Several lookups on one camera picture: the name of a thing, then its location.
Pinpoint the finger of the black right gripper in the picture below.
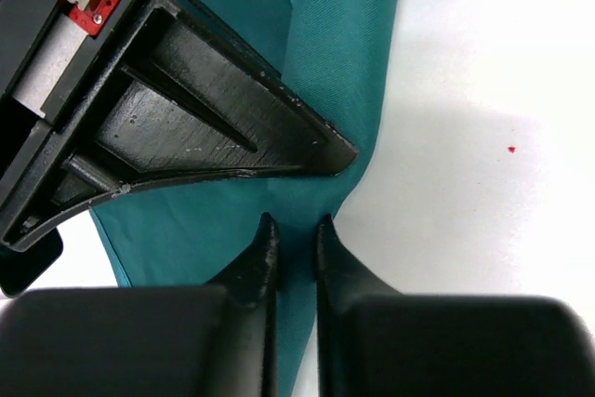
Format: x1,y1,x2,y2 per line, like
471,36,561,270
0,0,362,254

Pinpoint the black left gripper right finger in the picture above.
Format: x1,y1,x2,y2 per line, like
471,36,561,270
315,217,594,396

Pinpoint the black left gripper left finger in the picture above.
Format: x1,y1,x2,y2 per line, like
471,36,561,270
1,214,279,396

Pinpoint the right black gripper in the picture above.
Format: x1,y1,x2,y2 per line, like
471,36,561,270
0,0,171,298

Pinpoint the teal satin napkin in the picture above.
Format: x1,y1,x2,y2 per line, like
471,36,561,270
90,0,397,396

